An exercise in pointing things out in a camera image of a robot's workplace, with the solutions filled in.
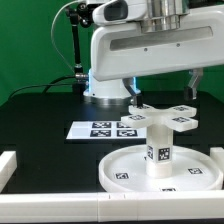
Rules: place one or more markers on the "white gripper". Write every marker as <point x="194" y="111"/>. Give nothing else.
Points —
<point x="167" y="39"/>

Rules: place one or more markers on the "white cross-shaped table base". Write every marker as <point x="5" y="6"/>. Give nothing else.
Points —
<point x="179" y="118"/>

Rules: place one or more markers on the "white round table top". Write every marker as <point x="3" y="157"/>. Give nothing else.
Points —
<point x="125" y="170"/>

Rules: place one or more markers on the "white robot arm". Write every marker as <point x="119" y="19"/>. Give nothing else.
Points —
<point x="111" y="92"/>

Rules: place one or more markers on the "white marker sheet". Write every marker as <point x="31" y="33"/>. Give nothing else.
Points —
<point x="112" y="130"/>

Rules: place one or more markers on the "white left fence block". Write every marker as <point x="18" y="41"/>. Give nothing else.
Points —
<point x="8" y="164"/>

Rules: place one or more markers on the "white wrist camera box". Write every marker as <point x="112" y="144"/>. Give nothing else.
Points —
<point x="119" y="11"/>

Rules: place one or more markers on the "white front fence rail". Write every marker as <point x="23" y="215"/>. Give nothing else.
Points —
<point x="104" y="207"/>

